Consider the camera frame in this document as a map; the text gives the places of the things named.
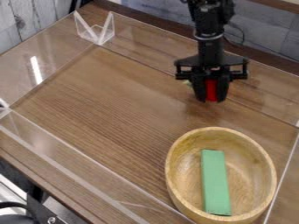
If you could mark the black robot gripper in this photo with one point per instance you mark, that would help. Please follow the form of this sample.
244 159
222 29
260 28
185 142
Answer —
209 58

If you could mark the red plush fruit green leaf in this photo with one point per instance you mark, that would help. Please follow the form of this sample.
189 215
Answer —
212 89

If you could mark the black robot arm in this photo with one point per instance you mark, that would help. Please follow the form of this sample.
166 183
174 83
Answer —
212 69

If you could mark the round wooden bowl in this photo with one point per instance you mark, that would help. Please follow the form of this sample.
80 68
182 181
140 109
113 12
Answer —
250 170

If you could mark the green rectangular block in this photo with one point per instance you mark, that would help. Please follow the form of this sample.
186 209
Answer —
216 187

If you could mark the clear acrylic tray enclosure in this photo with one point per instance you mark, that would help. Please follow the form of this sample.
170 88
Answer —
105 130

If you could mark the black metal mount bracket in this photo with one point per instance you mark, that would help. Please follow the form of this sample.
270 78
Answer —
42 214

